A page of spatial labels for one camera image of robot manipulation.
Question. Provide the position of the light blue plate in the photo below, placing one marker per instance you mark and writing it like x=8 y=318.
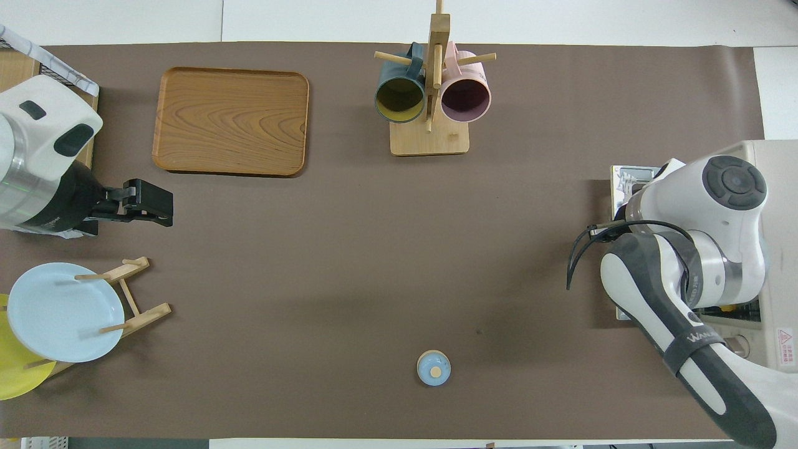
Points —
x=59 y=312

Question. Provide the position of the pink mug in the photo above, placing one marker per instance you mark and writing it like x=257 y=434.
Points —
x=466 y=100

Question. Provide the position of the wooden shelf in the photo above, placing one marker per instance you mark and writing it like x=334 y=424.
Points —
x=15 y=68

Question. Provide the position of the wooden plate rack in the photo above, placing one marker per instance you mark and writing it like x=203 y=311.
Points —
x=146 y=315

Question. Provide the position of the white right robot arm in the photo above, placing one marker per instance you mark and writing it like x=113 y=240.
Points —
x=686 y=193

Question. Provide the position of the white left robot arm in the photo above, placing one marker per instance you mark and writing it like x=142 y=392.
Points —
x=37 y=125

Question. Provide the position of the wooden mug rack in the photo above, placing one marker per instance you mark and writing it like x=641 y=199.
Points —
x=430 y=140

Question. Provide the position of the brown table mat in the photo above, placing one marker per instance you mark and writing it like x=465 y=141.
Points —
x=374 y=262

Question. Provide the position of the glass oven door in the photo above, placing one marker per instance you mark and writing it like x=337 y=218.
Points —
x=623 y=181

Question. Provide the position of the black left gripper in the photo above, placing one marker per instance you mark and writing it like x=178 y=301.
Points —
x=68 y=199

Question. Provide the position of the beige toaster oven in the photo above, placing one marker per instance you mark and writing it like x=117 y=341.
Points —
x=782 y=187

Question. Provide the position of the beige oven knob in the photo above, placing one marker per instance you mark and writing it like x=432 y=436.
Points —
x=740 y=346

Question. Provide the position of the brown wooden tray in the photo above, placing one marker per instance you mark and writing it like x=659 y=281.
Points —
x=230 y=121

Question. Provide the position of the dark blue mug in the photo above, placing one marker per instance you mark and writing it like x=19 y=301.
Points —
x=399 y=100

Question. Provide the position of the small blue lidded jar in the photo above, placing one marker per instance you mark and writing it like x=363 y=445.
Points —
x=433 y=368

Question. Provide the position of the white cloth strip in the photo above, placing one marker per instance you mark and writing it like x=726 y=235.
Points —
x=68 y=234

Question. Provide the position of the yellow plate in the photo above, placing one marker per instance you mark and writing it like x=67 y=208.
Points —
x=15 y=374

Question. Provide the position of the white checkered cloth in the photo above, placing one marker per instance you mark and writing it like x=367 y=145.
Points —
x=78 y=80

